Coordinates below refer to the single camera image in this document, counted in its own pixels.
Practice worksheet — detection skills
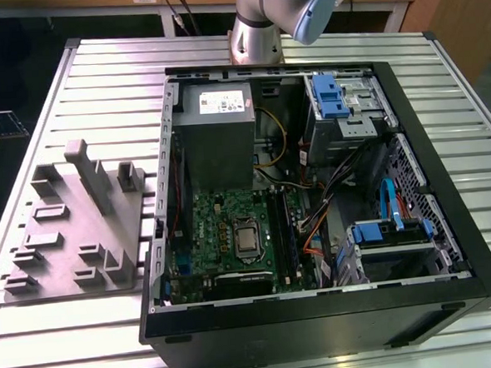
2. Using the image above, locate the CPU socket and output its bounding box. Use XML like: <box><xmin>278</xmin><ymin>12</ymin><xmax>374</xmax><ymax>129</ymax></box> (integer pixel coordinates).
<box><xmin>229</xmin><ymin>212</ymin><xmax>269</xmax><ymax>266</ymax></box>

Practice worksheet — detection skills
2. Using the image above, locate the grey power supply unit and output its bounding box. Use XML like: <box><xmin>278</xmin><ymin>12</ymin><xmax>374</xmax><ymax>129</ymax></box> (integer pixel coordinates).
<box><xmin>168</xmin><ymin>79</ymin><xmax>260</xmax><ymax>196</ymax></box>

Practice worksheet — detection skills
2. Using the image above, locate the silver CPU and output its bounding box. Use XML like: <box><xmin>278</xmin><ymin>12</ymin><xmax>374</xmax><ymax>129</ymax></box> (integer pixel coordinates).
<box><xmin>234</xmin><ymin>226</ymin><xmax>262</xmax><ymax>253</ymax></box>

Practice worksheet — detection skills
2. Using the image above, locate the green motherboard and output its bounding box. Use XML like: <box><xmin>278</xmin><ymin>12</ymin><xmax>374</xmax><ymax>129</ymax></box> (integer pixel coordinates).
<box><xmin>157</xmin><ymin>182</ymin><xmax>320</xmax><ymax>303</ymax></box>

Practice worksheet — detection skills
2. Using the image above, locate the black graphics card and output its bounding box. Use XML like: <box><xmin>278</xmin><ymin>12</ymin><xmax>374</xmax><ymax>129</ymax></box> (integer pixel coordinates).
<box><xmin>211</xmin><ymin>266</ymin><xmax>277</xmax><ymax>301</ymax></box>

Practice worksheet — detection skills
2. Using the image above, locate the blue plastic drive carrier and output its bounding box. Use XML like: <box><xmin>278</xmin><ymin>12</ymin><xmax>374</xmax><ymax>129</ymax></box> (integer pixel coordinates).
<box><xmin>310</xmin><ymin>72</ymin><xmax>353</xmax><ymax>121</ymax></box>

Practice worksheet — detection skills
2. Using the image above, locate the metal drive cage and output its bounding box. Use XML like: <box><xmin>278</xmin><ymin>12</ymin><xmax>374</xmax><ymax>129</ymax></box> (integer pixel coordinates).
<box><xmin>300</xmin><ymin>68</ymin><xmax>400</xmax><ymax>168</ymax></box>

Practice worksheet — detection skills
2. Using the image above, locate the hard disk in blue carrier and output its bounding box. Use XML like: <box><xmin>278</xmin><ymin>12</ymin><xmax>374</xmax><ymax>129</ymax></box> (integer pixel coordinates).
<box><xmin>346</xmin><ymin>216</ymin><xmax>436</xmax><ymax>250</ymax></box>

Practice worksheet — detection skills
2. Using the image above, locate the metal disk bay cage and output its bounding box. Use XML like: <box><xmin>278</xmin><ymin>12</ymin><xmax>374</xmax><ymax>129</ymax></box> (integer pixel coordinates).
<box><xmin>330</xmin><ymin>216</ymin><xmax>472</xmax><ymax>291</ymax></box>

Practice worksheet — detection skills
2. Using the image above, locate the black open PC case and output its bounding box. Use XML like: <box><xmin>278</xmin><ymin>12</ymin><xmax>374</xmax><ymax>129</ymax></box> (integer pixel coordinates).
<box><xmin>121</xmin><ymin>47</ymin><xmax>491</xmax><ymax>368</ymax></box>

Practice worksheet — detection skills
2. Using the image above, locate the grey plastic part rack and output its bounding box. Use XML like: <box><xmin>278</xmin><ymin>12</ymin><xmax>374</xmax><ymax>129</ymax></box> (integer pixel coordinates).
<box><xmin>0</xmin><ymin>133</ymin><xmax>161</xmax><ymax>304</ymax></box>

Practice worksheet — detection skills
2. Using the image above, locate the wooden cabinet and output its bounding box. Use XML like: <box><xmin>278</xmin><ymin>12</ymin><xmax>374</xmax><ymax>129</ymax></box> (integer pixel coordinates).
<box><xmin>399</xmin><ymin>0</ymin><xmax>491</xmax><ymax>90</ymax></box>

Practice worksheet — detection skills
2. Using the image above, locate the yellow wire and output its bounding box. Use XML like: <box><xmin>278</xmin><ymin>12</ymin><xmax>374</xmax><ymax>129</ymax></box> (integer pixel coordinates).
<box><xmin>252</xmin><ymin>105</ymin><xmax>290</xmax><ymax>169</ymax></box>

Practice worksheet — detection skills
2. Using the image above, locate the orange wire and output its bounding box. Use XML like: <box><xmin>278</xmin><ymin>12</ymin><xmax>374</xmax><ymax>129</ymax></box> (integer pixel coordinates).
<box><xmin>300</xmin><ymin>223</ymin><xmax>330</xmax><ymax>257</ymax></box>

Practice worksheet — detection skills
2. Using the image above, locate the black cable bundle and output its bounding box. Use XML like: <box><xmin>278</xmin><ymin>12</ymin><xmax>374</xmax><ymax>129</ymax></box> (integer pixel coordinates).
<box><xmin>293</xmin><ymin>145</ymin><xmax>369</xmax><ymax>234</ymax></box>

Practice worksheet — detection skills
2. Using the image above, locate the blue SATA cable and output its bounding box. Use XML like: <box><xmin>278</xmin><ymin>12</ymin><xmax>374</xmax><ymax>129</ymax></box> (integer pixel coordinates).
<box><xmin>377</xmin><ymin>176</ymin><xmax>407</xmax><ymax>231</ymax></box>

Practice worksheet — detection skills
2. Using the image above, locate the loose cable with plug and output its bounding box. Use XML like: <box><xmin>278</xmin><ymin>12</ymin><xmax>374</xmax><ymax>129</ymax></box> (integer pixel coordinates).
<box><xmin>160</xmin><ymin>0</ymin><xmax>187</xmax><ymax>32</ymax></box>

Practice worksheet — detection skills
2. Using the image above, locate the black camera cable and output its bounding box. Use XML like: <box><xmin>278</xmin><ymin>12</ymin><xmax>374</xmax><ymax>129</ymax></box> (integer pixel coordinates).
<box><xmin>172</xmin><ymin>0</ymin><xmax>205</xmax><ymax>39</ymax></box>

